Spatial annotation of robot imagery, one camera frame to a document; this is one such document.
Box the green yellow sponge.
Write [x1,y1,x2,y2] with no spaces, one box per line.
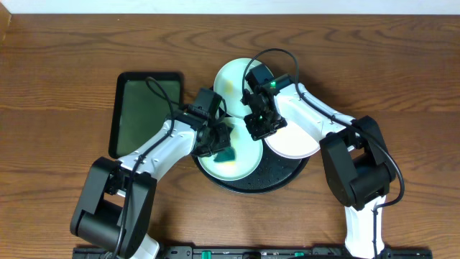
[213,146,236,163]

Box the mint plate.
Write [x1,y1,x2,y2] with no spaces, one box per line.
[213,58,252,119]
[198,117,263,181]

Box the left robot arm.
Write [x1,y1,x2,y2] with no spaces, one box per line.
[70,111,231,258]

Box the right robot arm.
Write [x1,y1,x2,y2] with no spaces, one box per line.
[242,70,403,258]

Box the black round tray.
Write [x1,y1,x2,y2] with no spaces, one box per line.
[193,140,309,194]

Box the black rectangular tray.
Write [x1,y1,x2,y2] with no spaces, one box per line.
[109,72,183,158]

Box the white plate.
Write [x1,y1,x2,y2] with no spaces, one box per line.
[264,121,320,159]

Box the left black cable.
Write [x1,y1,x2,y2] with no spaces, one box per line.
[107,76,188,259]

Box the black cable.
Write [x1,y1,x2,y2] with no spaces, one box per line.
[241,47,405,259]
[107,76,188,259]

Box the right black cable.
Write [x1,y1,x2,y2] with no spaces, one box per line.
[241,47,405,259]

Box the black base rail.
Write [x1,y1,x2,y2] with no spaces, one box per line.
[71,245,434,259]

